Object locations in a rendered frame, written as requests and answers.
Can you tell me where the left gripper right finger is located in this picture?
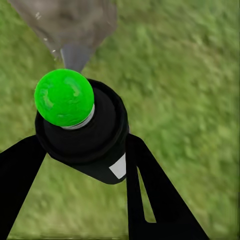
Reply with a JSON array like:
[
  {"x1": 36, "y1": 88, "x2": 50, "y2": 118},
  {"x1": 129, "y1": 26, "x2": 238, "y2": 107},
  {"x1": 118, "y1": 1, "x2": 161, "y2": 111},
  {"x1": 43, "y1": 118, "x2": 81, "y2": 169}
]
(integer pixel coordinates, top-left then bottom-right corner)
[{"x1": 125, "y1": 134, "x2": 210, "y2": 240}]

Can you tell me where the pesticide atomizer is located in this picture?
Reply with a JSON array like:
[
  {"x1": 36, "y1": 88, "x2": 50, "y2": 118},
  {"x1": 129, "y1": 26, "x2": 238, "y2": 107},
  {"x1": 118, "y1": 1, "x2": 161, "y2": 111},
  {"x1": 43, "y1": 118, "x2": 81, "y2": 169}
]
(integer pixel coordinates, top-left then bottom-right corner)
[{"x1": 34, "y1": 43, "x2": 131, "y2": 185}]

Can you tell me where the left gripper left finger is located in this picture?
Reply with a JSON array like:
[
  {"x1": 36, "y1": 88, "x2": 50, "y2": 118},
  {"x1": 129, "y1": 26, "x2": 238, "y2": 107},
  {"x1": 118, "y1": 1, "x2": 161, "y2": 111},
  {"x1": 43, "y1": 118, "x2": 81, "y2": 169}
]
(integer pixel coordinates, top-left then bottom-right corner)
[{"x1": 0, "y1": 134, "x2": 47, "y2": 240}]

